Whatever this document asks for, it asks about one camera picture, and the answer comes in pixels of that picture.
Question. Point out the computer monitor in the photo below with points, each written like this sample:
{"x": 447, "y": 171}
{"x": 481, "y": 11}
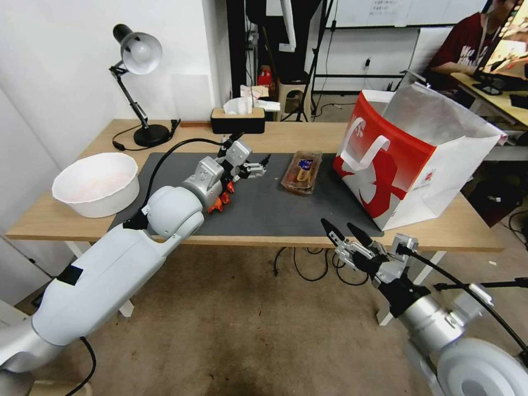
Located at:
{"x": 511, "y": 45}

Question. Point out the red canister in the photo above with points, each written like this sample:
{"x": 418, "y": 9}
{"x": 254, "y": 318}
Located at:
{"x": 265, "y": 78}

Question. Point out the black stand leg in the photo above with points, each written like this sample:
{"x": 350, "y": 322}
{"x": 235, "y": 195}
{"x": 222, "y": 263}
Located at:
{"x": 507, "y": 284}

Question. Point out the black tripod stand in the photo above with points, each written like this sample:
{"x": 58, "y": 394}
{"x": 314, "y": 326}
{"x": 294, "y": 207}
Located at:
{"x": 317, "y": 53}

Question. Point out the black tissue box wooden lid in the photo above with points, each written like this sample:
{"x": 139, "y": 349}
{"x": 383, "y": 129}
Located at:
{"x": 237, "y": 123}

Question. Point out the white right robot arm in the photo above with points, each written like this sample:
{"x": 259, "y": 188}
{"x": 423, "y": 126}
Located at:
{"x": 433, "y": 326}

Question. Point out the wooden office desk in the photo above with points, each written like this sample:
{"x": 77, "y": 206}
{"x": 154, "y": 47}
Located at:
{"x": 478, "y": 97}

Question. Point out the beige plastic stool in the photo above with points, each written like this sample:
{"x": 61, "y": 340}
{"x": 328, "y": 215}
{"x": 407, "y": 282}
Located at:
{"x": 288, "y": 86}

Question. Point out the orange toy crab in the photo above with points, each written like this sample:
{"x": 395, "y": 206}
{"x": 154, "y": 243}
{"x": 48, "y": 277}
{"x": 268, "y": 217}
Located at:
{"x": 216, "y": 205}

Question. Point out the dark grey desk mat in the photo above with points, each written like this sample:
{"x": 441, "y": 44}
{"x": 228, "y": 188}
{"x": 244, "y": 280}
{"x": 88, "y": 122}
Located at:
{"x": 264, "y": 214}

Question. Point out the white tissue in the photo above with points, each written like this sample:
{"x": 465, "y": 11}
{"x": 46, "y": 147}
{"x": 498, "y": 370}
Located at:
{"x": 237, "y": 105}

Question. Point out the white paper bowl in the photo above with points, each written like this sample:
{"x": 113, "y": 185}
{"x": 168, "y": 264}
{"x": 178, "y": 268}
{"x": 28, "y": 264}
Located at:
{"x": 97, "y": 189}

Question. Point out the box of papers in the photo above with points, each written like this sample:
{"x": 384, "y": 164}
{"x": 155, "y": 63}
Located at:
{"x": 258, "y": 93}

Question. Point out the wooden table white legs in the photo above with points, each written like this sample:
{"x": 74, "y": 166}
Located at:
{"x": 41, "y": 222}

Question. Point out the clear disposable takeout box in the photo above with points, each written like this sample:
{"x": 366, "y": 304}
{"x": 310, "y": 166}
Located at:
{"x": 303, "y": 173}

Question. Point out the person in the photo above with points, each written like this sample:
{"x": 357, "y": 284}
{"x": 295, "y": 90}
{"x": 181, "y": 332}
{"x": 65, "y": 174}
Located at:
{"x": 458, "y": 49}

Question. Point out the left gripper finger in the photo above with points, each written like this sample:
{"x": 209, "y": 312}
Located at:
{"x": 256, "y": 165}
{"x": 251, "y": 175}

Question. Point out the black desk lamp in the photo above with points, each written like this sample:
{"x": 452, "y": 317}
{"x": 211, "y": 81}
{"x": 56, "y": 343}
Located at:
{"x": 142, "y": 51}

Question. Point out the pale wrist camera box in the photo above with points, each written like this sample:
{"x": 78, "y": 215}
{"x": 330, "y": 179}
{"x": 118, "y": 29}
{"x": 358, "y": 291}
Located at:
{"x": 391, "y": 273}

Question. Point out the whiteboard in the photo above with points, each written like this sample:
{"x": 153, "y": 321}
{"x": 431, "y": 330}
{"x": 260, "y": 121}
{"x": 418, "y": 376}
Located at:
{"x": 392, "y": 12}

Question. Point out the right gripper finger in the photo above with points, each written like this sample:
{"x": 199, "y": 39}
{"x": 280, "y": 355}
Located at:
{"x": 336, "y": 239}
{"x": 363, "y": 238}

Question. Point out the red white paper delivery bag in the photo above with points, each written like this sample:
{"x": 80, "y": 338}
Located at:
{"x": 412, "y": 173}

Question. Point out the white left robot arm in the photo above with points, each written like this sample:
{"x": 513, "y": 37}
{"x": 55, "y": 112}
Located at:
{"x": 103, "y": 268}

